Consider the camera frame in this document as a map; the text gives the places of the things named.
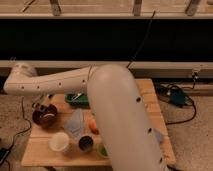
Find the blue power adapter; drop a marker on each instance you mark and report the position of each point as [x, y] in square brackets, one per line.
[177, 97]

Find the white cup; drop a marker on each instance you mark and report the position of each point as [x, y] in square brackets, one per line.
[59, 142]

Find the silver spoon in tray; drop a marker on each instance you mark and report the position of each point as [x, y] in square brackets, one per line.
[76, 96]

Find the green plastic tray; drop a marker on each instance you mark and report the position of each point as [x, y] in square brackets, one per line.
[80, 102]

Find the dark metal cup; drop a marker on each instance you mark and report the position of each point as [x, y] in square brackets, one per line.
[86, 143]

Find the green small cup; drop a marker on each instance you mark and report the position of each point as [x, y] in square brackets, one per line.
[102, 151]

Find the wooden board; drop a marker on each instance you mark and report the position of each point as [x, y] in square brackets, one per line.
[38, 153]

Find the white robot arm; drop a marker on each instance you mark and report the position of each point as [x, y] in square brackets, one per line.
[114, 98]

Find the blue sponge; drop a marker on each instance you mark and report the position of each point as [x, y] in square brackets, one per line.
[159, 136]

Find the orange carrot toy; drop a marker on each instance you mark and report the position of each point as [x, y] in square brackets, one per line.
[93, 127]

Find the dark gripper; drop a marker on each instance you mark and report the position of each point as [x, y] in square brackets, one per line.
[42, 102]

